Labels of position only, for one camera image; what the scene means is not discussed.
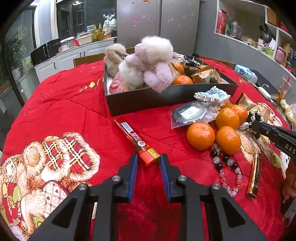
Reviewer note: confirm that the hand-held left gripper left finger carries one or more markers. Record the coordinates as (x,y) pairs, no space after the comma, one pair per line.
(133,173)

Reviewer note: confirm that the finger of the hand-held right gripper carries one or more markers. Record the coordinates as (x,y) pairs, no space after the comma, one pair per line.
(266,127)
(266,134)

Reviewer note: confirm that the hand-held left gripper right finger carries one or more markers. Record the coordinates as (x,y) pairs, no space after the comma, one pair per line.
(164,176)

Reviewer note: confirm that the black white crochet scrunchie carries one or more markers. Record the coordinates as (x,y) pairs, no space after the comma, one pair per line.
(253,117)

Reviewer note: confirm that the red long snack packet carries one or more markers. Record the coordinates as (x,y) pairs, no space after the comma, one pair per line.
(136,143)

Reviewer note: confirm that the pile of tangerines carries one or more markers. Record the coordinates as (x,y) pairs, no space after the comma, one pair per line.
(200,136)

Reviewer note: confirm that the black cardboard box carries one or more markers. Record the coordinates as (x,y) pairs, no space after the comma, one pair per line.
(150,99)

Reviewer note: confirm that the kraft triangular snack packet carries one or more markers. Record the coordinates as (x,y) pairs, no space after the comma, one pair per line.
(203,72)
(217,77)
(245,102)

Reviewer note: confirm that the person's right hand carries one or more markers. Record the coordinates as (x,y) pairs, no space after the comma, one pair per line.
(290,183)

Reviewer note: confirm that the pale yellow bag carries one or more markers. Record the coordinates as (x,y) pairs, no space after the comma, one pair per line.
(288,111)

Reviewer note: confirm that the white charger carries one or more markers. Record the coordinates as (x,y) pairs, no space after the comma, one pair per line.
(264,90)

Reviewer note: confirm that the drink cup with straw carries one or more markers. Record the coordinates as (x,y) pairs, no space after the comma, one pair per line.
(283,89)

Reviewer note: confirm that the gold tube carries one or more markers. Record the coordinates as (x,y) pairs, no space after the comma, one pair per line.
(254,176)

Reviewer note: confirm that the black notebook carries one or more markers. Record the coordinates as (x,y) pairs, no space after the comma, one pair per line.
(266,81)

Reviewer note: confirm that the blue tissue pack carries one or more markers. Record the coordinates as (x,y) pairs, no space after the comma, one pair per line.
(245,73)

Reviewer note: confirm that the blue white crochet scrunchie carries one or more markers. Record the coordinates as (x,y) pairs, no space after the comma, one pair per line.
(211,92)

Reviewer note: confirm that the clear bag with black coil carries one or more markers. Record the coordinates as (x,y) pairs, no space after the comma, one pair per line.
(188,114)

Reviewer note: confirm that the pink container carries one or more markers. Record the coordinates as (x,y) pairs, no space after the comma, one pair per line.
(280,55)

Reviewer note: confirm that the green tissue box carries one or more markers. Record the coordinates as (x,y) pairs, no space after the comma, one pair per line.
(268,50)

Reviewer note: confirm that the red printed blanket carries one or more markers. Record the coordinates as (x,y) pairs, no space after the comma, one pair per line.
(81,111)

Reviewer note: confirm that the pink round packet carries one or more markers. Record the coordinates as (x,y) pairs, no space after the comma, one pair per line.
(116,82)

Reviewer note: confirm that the black hair claw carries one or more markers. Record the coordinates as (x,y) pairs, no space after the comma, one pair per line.
(190,64)

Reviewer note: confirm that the glass jar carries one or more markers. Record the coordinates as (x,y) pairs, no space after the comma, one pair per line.
(235,29)

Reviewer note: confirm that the green packet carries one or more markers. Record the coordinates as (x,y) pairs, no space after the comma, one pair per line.
(228,26)

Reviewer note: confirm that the brown box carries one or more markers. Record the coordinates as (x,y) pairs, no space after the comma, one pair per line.
(271,16)

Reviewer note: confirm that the white frilly scrunchie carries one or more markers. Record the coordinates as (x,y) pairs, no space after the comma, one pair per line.
(178,55)

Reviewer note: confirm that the red gift bag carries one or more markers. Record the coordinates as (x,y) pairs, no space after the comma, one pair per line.
(222,22)

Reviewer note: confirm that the beige fluffy hair claw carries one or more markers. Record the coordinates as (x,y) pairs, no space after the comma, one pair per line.
(113,58)

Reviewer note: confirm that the white kitchen cabinet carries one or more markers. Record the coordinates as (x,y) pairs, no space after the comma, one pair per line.
(69,61)

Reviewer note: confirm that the beige basin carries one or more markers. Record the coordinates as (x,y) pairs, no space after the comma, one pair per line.
(84,40)

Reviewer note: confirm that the white cup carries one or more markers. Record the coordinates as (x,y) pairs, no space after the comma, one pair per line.
(63,49)

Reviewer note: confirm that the yellow bottle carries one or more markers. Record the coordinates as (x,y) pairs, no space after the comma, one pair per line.
(95,33)
(100,32)

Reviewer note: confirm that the silver refrigerator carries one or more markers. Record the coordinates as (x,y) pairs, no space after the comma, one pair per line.
(157,25)

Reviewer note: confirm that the white plastic bag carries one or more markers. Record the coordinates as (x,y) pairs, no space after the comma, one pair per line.
(109,25)

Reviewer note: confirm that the black microwave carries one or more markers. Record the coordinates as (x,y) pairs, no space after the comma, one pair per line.
(45,52)

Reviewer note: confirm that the doll fridge magnet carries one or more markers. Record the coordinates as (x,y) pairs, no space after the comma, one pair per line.
(134,22)

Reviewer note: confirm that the glass sliding door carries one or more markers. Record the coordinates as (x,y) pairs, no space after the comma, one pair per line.
(16,53)

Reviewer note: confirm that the white wall shelf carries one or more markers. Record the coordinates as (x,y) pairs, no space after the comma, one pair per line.
(245,7)

